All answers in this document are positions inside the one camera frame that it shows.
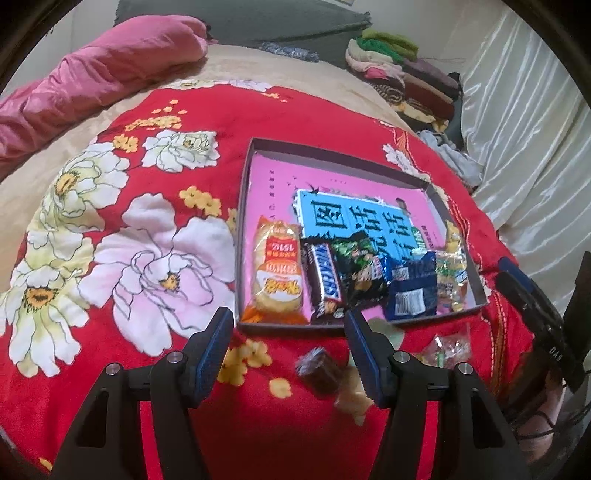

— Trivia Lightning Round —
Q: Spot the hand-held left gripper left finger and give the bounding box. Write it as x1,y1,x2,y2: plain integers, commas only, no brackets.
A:
48,305,235,480

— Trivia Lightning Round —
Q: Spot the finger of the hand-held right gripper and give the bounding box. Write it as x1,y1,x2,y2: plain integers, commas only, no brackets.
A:
498,257,543,301
496,272,561,326

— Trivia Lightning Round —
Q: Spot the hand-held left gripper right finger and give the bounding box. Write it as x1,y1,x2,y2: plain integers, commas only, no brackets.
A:
344,309,529,480

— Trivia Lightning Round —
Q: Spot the pale yellow clear snack packet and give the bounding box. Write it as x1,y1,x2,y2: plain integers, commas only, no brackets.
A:
333,323,402,428

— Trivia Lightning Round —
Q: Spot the small brown candy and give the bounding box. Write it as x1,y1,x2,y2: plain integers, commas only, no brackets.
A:
295,347,342,397

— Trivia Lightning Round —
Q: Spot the blue snack packet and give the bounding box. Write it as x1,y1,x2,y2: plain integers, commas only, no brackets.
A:
383,251,439,321

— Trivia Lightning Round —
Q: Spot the green and black snack packet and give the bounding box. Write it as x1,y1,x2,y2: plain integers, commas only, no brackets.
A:
332,231,391,310

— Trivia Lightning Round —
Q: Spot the brown chocolate bar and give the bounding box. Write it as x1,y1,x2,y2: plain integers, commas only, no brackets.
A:
300,240,347,324

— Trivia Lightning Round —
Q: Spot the clear bag of candies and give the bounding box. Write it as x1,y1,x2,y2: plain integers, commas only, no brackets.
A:
416,323,474,370

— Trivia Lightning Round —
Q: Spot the orange rice cracker packet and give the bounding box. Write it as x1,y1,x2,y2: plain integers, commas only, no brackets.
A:
240,216,309,325

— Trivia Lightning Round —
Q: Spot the pink shallow box tray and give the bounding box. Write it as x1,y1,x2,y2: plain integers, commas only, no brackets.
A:
235,137,490,334

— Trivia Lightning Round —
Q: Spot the person's right hand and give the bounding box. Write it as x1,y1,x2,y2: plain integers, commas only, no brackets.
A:
526,374,566,444

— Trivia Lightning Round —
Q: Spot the white and grey garment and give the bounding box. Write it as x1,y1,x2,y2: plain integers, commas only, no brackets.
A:
418,129,485,185

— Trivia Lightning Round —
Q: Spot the white satin curtain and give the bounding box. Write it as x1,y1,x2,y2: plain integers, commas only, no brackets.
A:
457,4,591,324

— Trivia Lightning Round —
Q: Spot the pink book with blue label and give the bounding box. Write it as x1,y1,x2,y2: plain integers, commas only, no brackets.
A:
240,152,462,324

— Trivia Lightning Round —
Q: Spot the red floral blanket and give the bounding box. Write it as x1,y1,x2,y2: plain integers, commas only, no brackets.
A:
0,83,532,480

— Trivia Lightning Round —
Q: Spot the pile of folded clothes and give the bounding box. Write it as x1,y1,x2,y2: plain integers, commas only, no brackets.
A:
345,28,462,134

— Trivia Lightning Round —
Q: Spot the beige blanket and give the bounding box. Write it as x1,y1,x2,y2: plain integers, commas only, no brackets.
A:
0,44,407,204

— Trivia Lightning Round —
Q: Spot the pink pillow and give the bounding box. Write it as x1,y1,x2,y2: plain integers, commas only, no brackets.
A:
0,14,208,167

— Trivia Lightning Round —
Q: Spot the blue patterned cloth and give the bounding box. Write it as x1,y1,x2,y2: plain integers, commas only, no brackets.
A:
259,41,320,63

